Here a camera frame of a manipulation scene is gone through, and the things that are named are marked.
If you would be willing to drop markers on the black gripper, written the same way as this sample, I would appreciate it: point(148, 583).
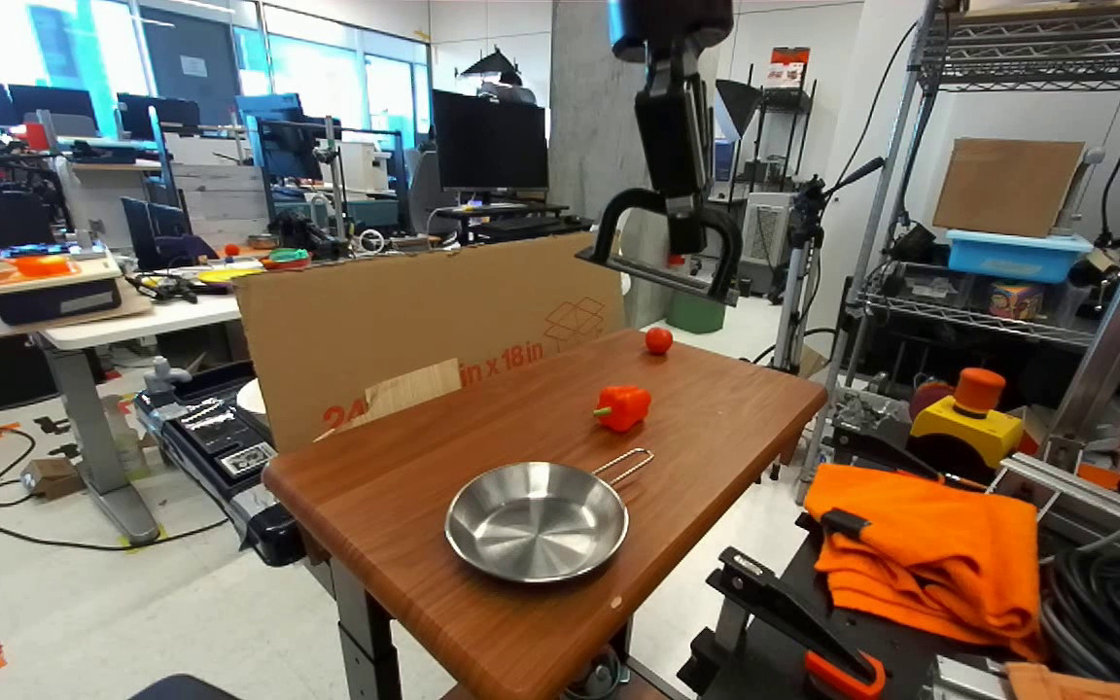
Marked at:
point(670, 34)

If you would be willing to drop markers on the black handle object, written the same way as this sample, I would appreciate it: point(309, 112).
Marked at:
point(664, 240)

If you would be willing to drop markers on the black computer monitor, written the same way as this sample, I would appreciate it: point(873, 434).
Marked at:
point(488, 147)

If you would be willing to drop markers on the orange toy bell pepper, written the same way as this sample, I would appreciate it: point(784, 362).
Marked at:
point(624, 406)

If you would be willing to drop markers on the blue plastic bin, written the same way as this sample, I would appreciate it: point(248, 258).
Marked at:
point(1018, 258)

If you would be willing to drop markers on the brown cardboard sheet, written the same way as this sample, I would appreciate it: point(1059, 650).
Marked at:
point(329, 337)

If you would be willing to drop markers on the yellow emergency stop button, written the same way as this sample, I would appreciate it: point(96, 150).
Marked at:
point(961, 425)

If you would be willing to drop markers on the small steel frying pan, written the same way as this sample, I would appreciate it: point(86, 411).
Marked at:
point(543, 521)

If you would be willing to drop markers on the orange folded cloth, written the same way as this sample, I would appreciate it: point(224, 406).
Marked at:
point(931, 558)

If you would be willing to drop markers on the black orange clamp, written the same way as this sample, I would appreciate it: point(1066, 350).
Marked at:
point(751, 594)

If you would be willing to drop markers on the white side desk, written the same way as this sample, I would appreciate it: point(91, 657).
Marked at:
point(69, 310)

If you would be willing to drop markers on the metal wire shelf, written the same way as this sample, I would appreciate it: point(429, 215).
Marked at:
point(1007, 184)

